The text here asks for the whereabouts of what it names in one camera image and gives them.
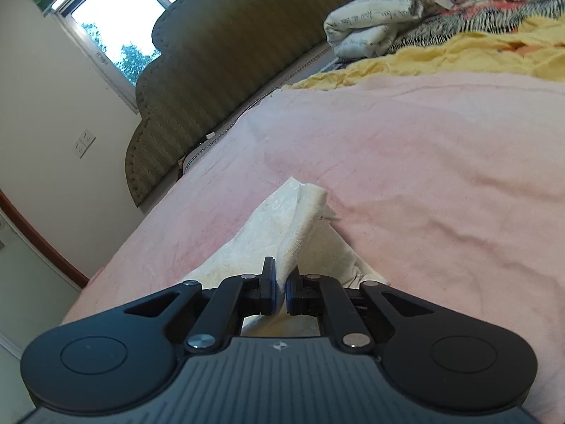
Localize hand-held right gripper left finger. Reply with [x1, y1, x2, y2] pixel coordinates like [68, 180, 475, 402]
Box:
[126, 256, 280, 355]

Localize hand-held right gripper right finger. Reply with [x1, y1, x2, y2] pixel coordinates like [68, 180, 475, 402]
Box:
[286, 273, 427, 355]

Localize cream pants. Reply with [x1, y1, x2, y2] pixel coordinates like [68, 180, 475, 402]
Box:
[180, 176, 391, 337]

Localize pink blanket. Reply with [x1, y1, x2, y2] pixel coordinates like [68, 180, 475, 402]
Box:
[62, 73, 565, 424]

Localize olive padded headboard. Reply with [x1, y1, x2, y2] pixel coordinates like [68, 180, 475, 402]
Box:
[124, 0, 366, 208]

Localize flower-patterned wardrobe door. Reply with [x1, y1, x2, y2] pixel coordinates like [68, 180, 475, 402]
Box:
[0, 212, 82, 359]

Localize white printed folded quilt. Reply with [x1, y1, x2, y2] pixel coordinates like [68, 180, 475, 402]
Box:
[323, 0, 469, 59]

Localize yellow cloth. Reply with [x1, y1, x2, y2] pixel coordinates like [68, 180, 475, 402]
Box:
[282, 15, 565, 91]

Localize zebra floral bedsheet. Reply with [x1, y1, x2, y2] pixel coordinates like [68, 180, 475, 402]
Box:
[322, 0, 565, 71]

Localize brown wooden door frame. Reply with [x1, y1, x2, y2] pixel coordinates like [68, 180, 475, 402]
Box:
[0, 189, 90, 289]

